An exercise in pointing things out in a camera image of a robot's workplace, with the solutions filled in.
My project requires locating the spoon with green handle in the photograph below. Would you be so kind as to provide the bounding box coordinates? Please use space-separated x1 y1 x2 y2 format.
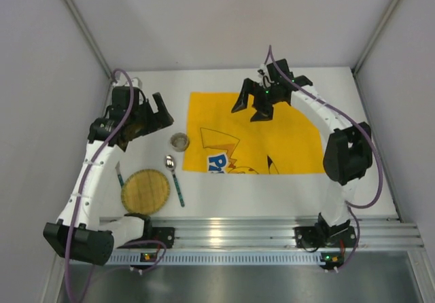
164 155 186 207

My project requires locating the yellow cartoon placemat cloth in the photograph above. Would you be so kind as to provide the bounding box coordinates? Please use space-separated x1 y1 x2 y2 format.
183 92 324 175

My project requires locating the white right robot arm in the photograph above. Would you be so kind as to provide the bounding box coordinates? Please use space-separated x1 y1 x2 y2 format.
232 59 372 252

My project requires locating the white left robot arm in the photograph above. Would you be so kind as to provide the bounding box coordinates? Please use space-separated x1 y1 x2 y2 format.
43 86 174 266

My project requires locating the round woven bamboo plate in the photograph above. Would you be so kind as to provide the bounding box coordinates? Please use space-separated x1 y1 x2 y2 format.
121 169 170 215

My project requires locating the fork with green handle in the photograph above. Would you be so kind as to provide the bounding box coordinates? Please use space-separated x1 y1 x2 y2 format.
116 162 124 188

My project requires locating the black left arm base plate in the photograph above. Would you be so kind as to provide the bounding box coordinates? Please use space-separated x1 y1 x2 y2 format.
120 227 175 249

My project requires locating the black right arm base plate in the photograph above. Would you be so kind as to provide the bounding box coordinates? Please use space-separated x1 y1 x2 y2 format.
294 225 357 251

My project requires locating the perforated grey cable duct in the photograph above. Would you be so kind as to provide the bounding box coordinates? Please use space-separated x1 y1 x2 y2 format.
107 251 343 266

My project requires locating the aluminium mounting rail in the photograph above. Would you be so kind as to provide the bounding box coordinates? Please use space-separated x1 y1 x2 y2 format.
152 217 424 251

